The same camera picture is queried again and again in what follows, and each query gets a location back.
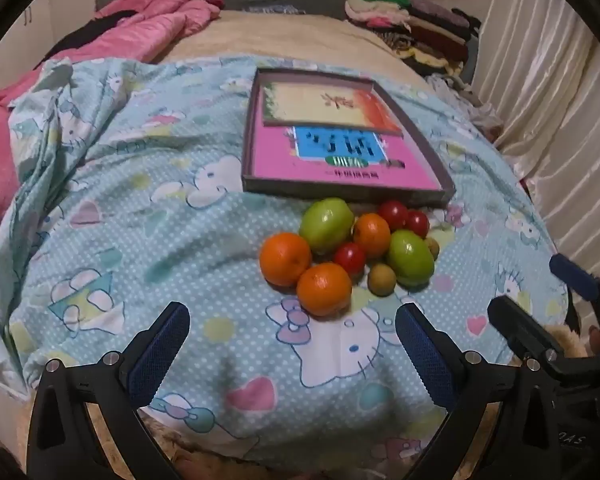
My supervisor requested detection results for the red cherry tomato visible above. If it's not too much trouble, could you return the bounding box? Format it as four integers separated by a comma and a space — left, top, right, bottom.
378, 200, 409, 233
405, 209, 430, 239
334, 242, 367, 276

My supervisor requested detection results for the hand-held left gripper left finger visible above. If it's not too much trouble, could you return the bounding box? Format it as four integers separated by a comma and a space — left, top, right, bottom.
27, 301, 191, 480

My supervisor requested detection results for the light blue printed blanket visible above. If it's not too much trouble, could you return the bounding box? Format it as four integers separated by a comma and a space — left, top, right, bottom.
0, 56, 572, 472

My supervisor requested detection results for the shallow cardboard box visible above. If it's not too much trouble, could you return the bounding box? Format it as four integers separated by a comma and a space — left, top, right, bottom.
241, 66, 457, 208

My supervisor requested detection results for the large orange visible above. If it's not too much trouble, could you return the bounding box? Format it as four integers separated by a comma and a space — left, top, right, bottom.
296, 262, 353, 317
259, 232, 313, 288

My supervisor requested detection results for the pink quilt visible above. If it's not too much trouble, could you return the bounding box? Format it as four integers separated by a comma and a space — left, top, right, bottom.
0, 0, 226, 263

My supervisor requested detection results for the pink workbook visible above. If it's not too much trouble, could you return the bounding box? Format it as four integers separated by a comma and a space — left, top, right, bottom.
250, 124, 443, 193

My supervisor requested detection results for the beige bed sheet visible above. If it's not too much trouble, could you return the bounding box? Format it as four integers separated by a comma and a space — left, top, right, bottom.
160, 9, 431, 92

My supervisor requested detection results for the stack of folded clothes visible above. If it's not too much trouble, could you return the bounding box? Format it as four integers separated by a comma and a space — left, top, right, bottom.
344, 0, 482, 79

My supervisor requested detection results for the cream curtain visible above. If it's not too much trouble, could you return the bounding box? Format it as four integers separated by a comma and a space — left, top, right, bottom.
472, 0, 600, 341

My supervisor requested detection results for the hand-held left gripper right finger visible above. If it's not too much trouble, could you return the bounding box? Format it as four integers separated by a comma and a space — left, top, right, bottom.
395, 302, 564, 480

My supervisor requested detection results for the dark blue patterned cloth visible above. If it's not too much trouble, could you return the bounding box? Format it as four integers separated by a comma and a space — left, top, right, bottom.
240, 4, 302, 16

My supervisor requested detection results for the black garment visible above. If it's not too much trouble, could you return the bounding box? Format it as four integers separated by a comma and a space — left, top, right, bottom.
45, 10, 131, 57

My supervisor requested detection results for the brown longan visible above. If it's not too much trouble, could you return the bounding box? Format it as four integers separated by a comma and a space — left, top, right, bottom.
368, 263, 398, 294

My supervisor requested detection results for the green jujube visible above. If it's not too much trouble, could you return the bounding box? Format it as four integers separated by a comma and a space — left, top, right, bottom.
299, 198, 356, 255
385, 229, 435, 288

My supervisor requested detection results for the orange and yellow notebook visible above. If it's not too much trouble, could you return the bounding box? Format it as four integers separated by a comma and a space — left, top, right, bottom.
262, 81, 404, 136

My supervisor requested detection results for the small orange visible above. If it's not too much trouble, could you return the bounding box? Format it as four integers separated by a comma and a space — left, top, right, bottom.
352, 213, 392, 259

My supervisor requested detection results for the white wardrobe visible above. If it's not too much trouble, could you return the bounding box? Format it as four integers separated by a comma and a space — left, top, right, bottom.
0, 0, 98, 77

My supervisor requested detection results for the white crumpled cloth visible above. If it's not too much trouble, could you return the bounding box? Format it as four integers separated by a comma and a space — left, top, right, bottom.
425, 72, 506, 132

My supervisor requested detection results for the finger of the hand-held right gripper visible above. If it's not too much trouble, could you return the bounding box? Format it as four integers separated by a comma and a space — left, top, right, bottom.
550, 254, 600, 321
487, 296, 565, 376

